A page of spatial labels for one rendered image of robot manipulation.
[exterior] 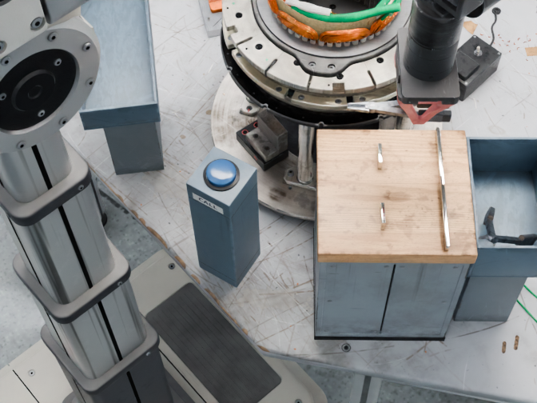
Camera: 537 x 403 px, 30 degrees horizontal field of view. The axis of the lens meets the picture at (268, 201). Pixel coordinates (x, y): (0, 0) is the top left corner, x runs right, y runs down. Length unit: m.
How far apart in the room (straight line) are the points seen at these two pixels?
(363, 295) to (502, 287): 0.20
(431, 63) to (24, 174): 0.47
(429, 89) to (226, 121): 0.61
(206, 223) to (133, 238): 1.09
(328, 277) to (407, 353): 0.24
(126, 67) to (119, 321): 0.38
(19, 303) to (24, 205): 1.29
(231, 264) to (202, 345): 0.61
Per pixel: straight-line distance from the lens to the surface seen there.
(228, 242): 1.43
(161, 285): 2.15
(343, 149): 1.34
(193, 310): 2.11
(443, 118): 1.24
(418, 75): 1.15
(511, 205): 1.42
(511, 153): 1.41
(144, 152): 1.62
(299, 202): 1.60
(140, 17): 1.54
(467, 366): 1.53
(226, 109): 1.70
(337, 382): 2.33
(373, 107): 1.23
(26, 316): 2.46
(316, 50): 1.39
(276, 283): 1.56
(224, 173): 1.34
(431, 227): 1.29
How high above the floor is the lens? 2.18
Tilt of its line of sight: 60 degrees down
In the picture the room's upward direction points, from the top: 1 degrees counter-clockwise
